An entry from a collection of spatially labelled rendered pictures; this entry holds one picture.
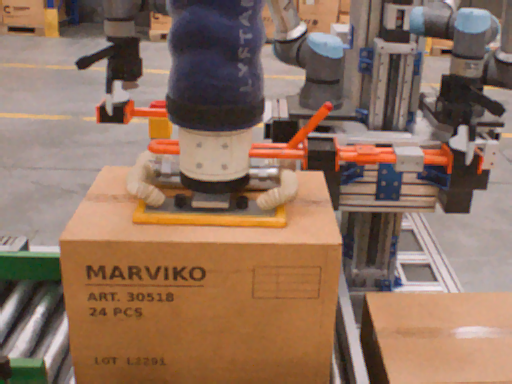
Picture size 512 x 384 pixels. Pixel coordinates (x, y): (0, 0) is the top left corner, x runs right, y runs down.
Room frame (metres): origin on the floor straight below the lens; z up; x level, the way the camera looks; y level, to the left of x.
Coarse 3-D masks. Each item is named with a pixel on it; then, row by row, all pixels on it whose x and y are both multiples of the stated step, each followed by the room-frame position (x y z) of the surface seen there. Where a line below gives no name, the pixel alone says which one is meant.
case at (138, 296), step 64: (192, 192) 1.29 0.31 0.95; (256, 192) 1.32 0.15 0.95; (320, 192) 1.35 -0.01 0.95; (64, 256) 1.02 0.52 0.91; (128, 256) 1.04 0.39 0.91; (192, 256) 1.06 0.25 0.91; (256, 256) 1.08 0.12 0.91; (320, 256) 1.09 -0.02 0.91; (128, 320) 1.04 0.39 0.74; (192, 320) 1.06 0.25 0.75; (256, 320) 1.08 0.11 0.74; (320, 320) 1.10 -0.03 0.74
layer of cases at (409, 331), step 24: (384, 312) 1.42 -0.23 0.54; (408, 312) 1.43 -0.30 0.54; (432, 312) 1.44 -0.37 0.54; (456, 312) 1.44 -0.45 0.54; (480, 312) 1.45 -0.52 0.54; (504, 312) 1.46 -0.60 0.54; (360, 336) 1.50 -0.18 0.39; (384, 336) 1.31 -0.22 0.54; (408, 336) 1.32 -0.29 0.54; (432, 336) 1.32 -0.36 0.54; (456, 336) 1.33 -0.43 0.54; (480, 336) 1.34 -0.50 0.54; (504, 336) 1.34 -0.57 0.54; (384, 360) 1.21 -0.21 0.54; (408, 360) 1.22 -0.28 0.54; (432, 360) 1.22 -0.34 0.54; (456, 360) 1.23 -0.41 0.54; (480, 360) 1.23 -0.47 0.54; (504, 360) 1.24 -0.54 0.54
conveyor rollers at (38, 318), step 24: (0, 288) 1.40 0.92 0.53; (24, 288) 1.39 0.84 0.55; (48, 288) 1.40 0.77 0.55; (0, 312) 1.27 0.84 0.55; (48, 312) 1.31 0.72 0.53; (0, 336) 1.19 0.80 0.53; (24, 336) 1.18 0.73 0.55; (336, 336) 1.30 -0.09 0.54; (48, 360) 1.10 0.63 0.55; (336, 360) 1.19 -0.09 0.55
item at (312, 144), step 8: (312, 136) 1.34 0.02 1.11; (320, 136) 1.34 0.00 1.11; (336, 136) 1.34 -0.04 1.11; (304, 144) 1.27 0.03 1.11; (312, 144) 1.30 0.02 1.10; (320, 144) 1.31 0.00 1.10; (328, 144) 1.31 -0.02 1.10; (336, 144) 1.28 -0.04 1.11; (304, 152) 1.25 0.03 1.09; (312, 152) 1.25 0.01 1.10; (320, 152) 1.25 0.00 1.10; (328, 152) 1.25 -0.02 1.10; (336, 152) 1.25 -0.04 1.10; (304, 160) 1.25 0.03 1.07; (312, 160) 1.25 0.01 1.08; (320, 160) 1.26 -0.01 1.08; (328, 160) 1.26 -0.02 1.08; (336, 160) 1.26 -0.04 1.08; (304, 168) 1.25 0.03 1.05; (312, 168) 1.25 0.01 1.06; (320, 168) 1.25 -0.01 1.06; (328, 168) 1.25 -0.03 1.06; (336, 168) 1.26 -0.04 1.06
